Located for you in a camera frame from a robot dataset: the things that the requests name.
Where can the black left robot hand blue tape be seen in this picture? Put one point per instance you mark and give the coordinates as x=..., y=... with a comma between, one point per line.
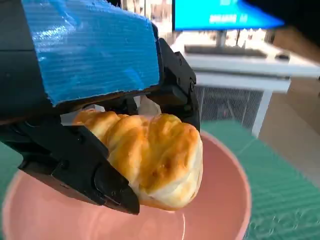
x=87, y=50

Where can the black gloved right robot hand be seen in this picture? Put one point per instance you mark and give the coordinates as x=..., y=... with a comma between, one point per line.
x=300, y=10

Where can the twisted toy bread loaf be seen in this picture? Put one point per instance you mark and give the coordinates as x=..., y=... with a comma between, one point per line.
x=155, y=155

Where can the pink bowl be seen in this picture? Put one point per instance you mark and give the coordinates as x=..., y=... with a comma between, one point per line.
x=212, y=212

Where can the dark computer keyboard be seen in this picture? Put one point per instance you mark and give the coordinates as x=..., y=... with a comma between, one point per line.
x=225, y=51

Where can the white desk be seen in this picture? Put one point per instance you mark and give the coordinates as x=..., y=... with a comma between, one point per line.
x=237, y=75

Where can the computer monitor blue screen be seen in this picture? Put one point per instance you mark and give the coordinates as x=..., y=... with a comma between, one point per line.
x=200, y=15

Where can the large white mesh cabinet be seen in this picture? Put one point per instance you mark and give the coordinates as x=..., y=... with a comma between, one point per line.
x=225, y=105

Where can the green cutting mat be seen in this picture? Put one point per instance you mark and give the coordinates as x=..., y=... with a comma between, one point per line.
x=282, y=195

